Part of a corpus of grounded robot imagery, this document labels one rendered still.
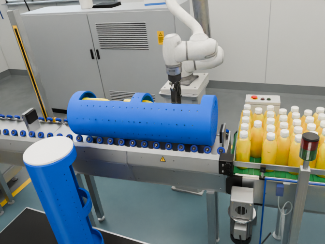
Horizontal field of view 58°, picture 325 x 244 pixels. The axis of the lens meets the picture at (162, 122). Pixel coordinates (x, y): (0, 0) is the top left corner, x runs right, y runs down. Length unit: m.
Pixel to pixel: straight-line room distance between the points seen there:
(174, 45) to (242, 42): 2.89
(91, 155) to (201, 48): 0.96
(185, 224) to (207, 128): 1.19
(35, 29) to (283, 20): 3.19
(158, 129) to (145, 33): 1.90
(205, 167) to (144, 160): 0.37
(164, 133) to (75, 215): 0.75
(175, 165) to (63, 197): 0.67
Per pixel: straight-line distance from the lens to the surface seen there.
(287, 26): 4.29
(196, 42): 1.58
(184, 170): 1.75
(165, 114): 1.59
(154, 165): 1.78
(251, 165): 1.56
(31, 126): 2.27
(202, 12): 2.04
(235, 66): 4.52
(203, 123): 1.54
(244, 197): 1.54
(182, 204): 2.70
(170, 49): 1.57
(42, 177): 1.75
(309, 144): 1.27
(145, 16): 3.32
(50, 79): 4.48
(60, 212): 1.91
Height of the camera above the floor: 1.93
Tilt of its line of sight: 30 degrees down
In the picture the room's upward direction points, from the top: 7 degrees counter-clockwise
